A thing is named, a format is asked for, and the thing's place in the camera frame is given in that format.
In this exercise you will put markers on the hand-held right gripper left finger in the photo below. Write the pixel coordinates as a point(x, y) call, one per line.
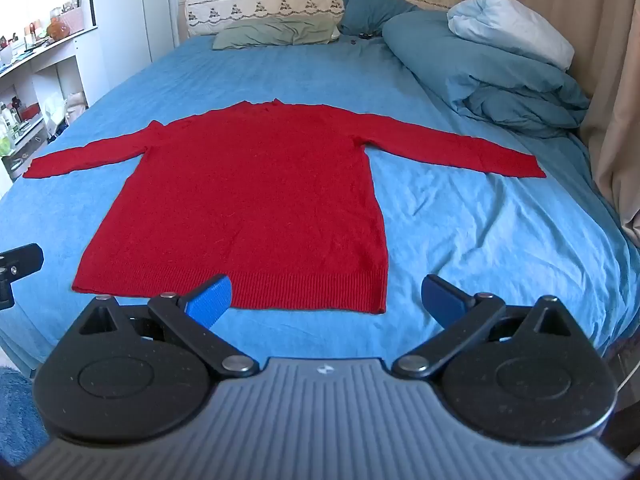
point(210, 301)

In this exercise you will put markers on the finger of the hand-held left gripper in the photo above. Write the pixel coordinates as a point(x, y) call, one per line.
point(22, 260)

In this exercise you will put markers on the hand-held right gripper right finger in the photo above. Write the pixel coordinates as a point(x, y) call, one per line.
point(440, 300)

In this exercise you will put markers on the red towel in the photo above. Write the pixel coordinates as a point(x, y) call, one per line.
point(250, 200)

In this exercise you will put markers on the bed with blue sheet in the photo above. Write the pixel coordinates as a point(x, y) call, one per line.
point(450, 220)

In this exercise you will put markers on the blue shaggy rug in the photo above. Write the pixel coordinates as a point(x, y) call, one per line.
point(17, 410)

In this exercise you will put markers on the red box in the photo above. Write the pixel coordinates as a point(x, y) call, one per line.
point(30, 111)

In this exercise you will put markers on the white plastic bag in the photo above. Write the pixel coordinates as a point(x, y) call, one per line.
point(52, 110)

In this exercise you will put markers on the beige cloth bag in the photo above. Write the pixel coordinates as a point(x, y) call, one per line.
point(76, 104)

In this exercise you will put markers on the white shelf unit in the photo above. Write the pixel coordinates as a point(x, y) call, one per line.
point(60, 70)

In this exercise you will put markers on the teal folded duvet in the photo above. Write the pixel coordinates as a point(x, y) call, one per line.
point(475, 75)

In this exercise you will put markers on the orange plush bear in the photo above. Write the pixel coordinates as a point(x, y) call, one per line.
point(57, 29)

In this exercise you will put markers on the pink patterned box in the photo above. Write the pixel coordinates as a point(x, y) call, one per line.
point(74, 20)

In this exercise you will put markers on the white and grey wardrobe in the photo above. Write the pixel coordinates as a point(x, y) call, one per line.
point(125, 25)

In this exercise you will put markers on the small dark object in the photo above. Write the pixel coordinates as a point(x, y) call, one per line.
point(365, 36)

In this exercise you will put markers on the green pillow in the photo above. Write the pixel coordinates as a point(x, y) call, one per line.
point(275, 32)

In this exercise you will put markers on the light blue blanket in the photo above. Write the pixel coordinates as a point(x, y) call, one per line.
point(510, 25)

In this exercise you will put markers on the dark teal pillow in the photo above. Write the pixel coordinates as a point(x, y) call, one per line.
point(370, 10)

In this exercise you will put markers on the beige curtain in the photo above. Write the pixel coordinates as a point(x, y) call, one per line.
point(600, 35)

